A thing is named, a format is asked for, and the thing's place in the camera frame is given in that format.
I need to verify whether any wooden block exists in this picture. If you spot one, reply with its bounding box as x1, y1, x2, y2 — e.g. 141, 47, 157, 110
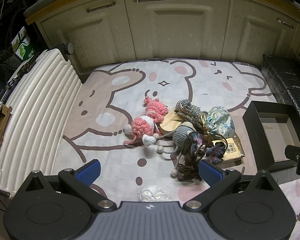
160, 107, 190, 135

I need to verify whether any cream cabinet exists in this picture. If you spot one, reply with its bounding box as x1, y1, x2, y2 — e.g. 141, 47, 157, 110
40, 0, 300, 77

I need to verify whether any pink crochet doll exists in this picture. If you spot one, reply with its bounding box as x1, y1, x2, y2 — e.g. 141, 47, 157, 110
124, 96, 169, 147

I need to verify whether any braided rope knot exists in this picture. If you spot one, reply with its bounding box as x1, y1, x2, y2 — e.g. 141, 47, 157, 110
174, 99, 209, 130

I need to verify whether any black cushioned bench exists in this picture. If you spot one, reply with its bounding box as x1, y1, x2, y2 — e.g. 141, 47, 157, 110
261, 54, 300, 128

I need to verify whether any yellow tissue packet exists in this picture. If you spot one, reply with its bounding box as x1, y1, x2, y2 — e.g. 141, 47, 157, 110
211, 137, 246, 165

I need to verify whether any green carton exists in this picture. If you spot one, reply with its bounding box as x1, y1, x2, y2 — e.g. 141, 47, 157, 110
11, 26, 42, 60

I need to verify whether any black box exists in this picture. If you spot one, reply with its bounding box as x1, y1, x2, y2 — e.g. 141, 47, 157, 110
242, 101, 300, 172

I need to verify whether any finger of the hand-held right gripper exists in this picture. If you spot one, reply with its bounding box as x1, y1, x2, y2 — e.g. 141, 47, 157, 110
285, 145, 300, 158

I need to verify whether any white ribbed suitcase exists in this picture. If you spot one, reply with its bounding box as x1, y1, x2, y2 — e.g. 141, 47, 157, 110
0, 41, 83, 198

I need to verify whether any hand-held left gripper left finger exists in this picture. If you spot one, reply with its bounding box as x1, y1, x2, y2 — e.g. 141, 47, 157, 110
13, 159, 117, 213

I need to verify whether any brown yarn tassel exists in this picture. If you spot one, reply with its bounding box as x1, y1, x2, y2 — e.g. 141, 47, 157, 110
176, 152, 203, 181

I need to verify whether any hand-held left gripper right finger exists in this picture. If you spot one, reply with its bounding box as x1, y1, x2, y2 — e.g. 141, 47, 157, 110
184, 160, 289, 212

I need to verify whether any blue white cellophane bag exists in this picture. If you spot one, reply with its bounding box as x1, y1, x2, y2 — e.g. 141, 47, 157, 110
202, 106, 235, 139

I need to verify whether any brown cardboard piece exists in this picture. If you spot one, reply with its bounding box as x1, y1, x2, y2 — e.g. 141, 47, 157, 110
0, 104, 13, 140

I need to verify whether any grey crochet doll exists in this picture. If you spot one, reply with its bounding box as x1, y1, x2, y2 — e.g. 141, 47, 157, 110
156, 121, 198, 178

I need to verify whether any cartoon bear printed blanket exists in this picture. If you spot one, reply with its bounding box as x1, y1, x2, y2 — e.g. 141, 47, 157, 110
51, 57, 300, 240

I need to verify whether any white yarn bundle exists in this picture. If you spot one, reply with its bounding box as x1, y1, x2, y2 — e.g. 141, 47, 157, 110
139, 185, 173, 202

